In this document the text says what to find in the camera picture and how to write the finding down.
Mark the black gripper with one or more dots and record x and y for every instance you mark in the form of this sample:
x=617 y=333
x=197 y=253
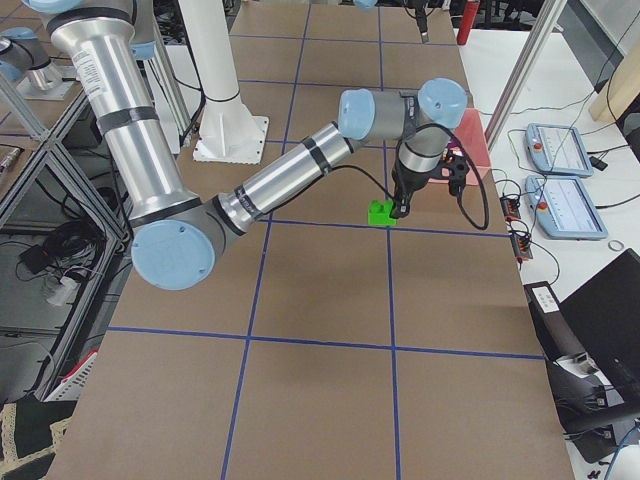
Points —
x=406 y=186

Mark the green two-stud block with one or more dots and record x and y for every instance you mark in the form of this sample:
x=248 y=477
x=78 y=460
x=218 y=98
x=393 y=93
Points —
x=379 y=213

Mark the purple curved block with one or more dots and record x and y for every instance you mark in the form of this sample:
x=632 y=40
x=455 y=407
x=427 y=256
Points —
x=455 y=149

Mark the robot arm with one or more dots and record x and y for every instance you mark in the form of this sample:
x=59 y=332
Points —
x=178 y=237

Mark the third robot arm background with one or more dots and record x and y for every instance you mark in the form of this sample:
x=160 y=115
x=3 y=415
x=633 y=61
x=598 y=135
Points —
x=26 y=64

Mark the pink plastic box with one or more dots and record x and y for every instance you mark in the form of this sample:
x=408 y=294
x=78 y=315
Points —
x=471 y=134

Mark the red cylinder bottle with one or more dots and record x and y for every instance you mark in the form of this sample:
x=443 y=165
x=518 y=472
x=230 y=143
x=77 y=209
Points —
x=467 y=21

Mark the orange terminal strip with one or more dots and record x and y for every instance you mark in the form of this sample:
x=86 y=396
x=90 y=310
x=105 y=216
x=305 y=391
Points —
x=519 y=232

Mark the upper teach pendant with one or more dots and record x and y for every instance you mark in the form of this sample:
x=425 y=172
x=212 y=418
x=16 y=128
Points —
x=557 y=149

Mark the teach pendant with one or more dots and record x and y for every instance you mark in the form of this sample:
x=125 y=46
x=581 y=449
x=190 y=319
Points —
x=557 y=149
x=561 y=206

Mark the lower teach pendant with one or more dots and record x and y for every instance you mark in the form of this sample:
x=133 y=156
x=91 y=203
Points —
x=561 y=206

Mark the black laptop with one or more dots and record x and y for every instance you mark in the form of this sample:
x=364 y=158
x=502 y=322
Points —
x=604 y=315

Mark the aluminium frame post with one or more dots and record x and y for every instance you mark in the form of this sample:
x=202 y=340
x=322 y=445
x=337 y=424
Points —
x=533 y=46

